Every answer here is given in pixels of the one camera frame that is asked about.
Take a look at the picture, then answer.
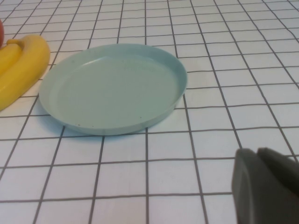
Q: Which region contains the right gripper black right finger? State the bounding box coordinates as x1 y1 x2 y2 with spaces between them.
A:
256 147 299 196

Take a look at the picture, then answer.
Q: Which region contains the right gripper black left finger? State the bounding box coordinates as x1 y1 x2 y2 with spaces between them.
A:
231 148 299 224

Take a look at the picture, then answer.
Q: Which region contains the yellow banana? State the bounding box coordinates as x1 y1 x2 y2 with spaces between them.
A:
0 34 51 112
0 39 24 76

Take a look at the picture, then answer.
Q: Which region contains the blue-green round plate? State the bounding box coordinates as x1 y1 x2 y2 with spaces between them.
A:
38 43 189 136

